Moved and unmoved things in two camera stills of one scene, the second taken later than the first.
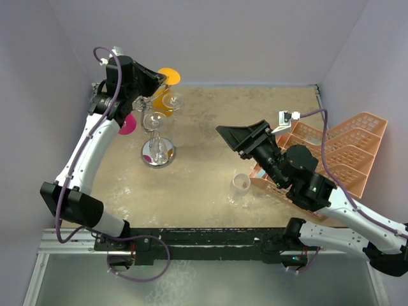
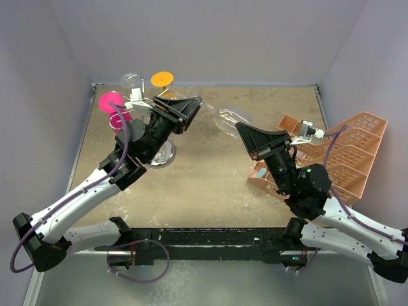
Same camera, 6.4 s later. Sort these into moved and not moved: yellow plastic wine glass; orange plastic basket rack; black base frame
Moved: yellow plastic wine glass
Not moved: black base frame; orange plastic basket rack
